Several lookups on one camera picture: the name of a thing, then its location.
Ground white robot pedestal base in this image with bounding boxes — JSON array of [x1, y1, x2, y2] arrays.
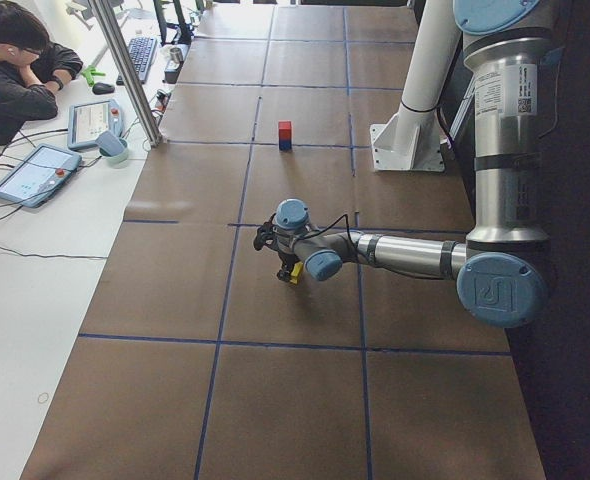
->
[[370, 0, 461, 172]]

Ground blue teach pendant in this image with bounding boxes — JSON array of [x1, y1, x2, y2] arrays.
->
[[0, 144, 82, 208], [67, 99, 124, 151]]

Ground metal cup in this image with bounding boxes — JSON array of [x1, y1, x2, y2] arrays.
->
[[169, 47, 184, 64]]

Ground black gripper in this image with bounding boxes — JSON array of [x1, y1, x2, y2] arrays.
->
[[276, 248, 301, 283]]

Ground black control cabinet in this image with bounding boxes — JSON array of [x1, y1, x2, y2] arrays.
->
[[444, 0, 590, 480]]

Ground yellow wooden block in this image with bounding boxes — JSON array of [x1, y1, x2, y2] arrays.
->
[[289, 262, 303, 285]]

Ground black computer mouse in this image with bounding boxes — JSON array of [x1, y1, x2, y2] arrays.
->
[[92, 82, 115, 95]]

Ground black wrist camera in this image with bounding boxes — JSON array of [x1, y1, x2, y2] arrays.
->
[[253, 216, 278, 251]]

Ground red wooden block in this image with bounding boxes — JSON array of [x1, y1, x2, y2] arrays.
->
[[278, 120, 293, 143]]

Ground light green bowl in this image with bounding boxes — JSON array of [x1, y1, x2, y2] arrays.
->
[[96, 131, 129, 168]]

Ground near blue teach pendant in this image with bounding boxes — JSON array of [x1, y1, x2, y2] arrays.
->
[[0, 144, 82, 208]]

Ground blue wooden block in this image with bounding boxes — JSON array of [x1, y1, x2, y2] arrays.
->
[[278, 140, 292, 151]]

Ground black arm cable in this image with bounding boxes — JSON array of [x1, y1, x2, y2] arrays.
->
[[294, 212, 461, 281]]

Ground person in black jacket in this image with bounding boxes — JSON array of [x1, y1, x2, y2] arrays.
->
[[0, 1, 83, 146]]

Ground black keyboard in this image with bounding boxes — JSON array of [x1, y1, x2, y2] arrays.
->
[[128, 36, 158, 84]]

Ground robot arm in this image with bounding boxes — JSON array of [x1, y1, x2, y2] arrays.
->
[[253, 1, 561, 328]]

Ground aluminium frame post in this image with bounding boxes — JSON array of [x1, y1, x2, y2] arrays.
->
[[89, 0, 163, 148]]

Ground white side desk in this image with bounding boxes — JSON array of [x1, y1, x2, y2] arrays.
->
[[0, 19, 196, 480]]

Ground far blue teach pendant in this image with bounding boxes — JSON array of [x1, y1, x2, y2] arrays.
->
[[67, 99, 124, 151]]

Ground green hand tool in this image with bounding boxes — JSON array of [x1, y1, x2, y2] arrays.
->
[[80, 65, 105, 87]]

